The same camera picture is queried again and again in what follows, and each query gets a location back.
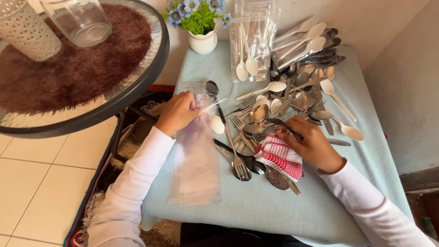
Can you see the person's right hand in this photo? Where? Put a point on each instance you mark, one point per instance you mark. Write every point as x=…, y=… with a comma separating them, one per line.
x=313, y=145

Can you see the artificial blue flower plant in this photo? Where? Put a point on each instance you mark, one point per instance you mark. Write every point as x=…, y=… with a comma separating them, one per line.
x=199, y=15

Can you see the red white checked cloth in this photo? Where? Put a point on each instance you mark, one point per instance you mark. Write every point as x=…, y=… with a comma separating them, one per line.
x=279, y=156

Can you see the white ribbed flower pot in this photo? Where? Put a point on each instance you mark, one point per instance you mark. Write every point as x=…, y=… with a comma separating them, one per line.
x=203, y=43

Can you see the dark metal table knife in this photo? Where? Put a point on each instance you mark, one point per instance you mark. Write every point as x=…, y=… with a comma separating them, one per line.
x=279, y=123

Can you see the pack of clear plastic bags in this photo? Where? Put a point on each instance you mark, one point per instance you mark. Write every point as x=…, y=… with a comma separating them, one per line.
x=255, y=37

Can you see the clear glass jar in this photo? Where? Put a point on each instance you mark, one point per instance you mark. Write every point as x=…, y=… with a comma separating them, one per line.
x=80, y=22

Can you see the person's left hand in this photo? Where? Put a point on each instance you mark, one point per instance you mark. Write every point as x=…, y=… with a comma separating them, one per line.
x=176, y=113

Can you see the brown fluffy round mat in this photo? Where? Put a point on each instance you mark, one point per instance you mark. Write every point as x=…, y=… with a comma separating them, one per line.
x=85, y=68

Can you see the round glass side table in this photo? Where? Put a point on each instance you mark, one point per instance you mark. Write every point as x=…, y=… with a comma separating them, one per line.
x=137, y=92

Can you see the white lattice container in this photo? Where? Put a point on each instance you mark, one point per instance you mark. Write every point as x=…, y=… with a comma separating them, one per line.
x=27, y=34

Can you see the light blue table cloth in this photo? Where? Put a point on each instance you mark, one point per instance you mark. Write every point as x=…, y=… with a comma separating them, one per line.
x=308, y=205

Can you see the clear plastic zip bag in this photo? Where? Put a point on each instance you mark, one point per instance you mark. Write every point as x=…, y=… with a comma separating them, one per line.
x=197, y=161

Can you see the bagged white spoon set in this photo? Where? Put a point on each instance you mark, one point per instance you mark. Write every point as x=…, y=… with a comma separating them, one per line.
x=310, y=46
x=301, y=27
x=308, y=36

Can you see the patterned fringed rug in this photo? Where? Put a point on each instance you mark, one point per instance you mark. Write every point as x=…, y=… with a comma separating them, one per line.
x=103, y=178

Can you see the person's black trousers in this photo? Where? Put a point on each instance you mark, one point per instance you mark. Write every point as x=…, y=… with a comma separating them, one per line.
x=233, y=236

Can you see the pile of metal cutlery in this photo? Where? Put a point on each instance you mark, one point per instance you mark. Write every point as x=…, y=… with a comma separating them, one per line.
x=260, y=113

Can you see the white plastic spoon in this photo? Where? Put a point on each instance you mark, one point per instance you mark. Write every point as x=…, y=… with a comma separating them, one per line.
x=216, y=124
x=334, y=97
x=265, y=89
x=349, y=131

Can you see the dark metal spoon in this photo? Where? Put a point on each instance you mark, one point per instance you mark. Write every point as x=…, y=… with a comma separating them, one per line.
x=212, y=88

